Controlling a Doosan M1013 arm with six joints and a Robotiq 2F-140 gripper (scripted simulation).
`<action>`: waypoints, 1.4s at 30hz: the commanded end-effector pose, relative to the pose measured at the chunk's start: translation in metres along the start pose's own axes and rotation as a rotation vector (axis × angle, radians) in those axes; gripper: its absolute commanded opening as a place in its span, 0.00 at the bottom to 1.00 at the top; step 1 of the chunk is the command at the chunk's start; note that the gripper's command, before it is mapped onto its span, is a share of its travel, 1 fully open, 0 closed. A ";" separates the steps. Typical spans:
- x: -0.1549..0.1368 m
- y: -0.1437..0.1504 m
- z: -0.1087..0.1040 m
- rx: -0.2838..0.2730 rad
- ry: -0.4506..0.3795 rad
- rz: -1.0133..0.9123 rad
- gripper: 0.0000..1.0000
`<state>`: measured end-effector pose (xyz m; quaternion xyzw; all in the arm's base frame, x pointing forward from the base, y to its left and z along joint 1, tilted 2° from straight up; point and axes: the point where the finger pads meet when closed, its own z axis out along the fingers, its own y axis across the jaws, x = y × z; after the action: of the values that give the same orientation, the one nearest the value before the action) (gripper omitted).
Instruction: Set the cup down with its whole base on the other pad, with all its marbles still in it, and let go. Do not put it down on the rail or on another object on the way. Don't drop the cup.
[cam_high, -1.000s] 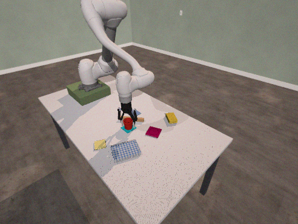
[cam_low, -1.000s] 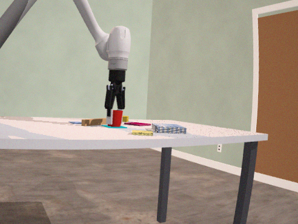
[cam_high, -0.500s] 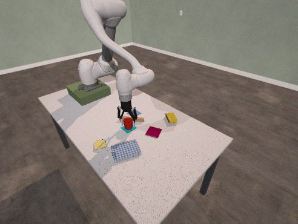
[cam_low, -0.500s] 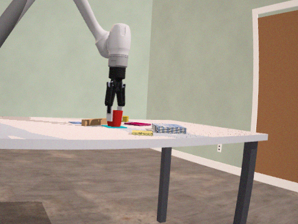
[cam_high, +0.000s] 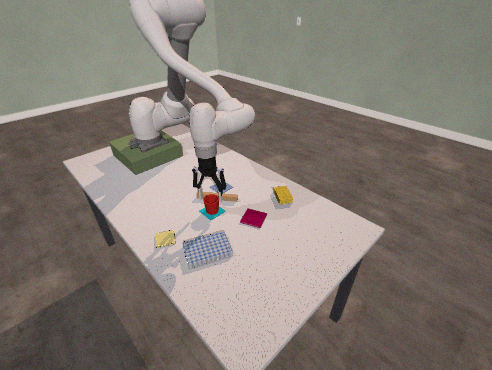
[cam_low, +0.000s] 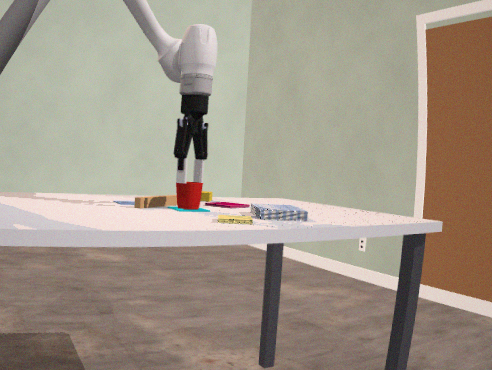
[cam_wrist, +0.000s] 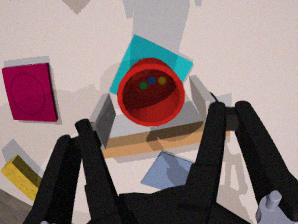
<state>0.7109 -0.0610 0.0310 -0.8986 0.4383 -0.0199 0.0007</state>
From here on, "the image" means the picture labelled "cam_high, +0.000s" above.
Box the red cup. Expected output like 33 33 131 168
203 195 219 215

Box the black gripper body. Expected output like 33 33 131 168
198 156 218 177

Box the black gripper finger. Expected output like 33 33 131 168
208 168 226 202
192 166 206 201

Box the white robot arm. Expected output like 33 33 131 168
128 0 255 159

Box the blue and white checkered cloth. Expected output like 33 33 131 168
183 231 233 268

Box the yellow square pad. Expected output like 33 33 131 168
156 230 175 248

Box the dark red square pad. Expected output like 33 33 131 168
240 209 267 228

